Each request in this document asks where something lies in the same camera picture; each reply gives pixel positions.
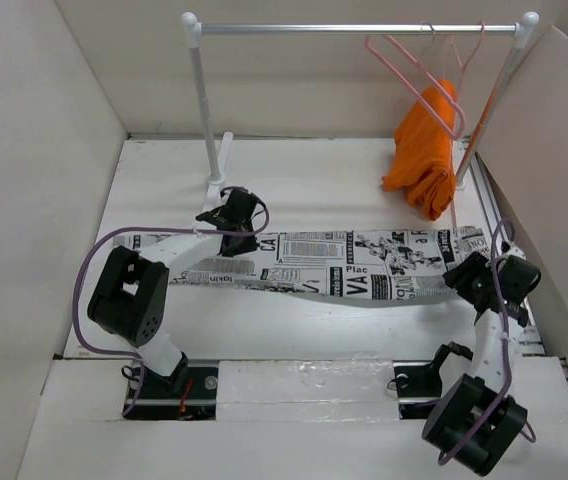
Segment newspaper print trousers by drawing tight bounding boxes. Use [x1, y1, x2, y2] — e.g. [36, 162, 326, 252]
[168, 225, 487, 309]

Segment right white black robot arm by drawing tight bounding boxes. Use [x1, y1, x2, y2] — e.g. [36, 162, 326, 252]
[422, 252, 541, 477]

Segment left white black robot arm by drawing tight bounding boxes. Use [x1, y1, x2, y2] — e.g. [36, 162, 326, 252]
[87, 187, 270, 397]

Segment orange garment on hanger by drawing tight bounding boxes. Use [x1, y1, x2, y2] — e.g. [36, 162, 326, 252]
[381, 102, 456, 221]

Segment white metal clothes rack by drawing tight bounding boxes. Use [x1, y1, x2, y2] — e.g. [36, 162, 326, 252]
[181, 12, 540, 206]

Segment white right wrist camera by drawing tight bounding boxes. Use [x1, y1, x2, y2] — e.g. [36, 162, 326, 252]
[500, 241, 526, 259]

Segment aluminium rail right side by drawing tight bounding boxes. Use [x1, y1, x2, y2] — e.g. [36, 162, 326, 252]
[471, 156, 541, 331]

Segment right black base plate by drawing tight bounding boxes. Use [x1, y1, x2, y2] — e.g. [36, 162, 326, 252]
[387, 360, 443, 420]

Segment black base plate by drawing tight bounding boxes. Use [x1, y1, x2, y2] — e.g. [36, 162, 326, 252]
[387, 360, 443, 420]
[121, 362, 219, 421]

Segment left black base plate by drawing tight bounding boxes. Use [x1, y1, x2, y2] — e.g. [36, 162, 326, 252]
[121, 362, 219, 421]

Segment pink wire hanger empty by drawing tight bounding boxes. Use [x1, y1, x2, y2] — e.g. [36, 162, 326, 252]
[362, 24, 467, 141]

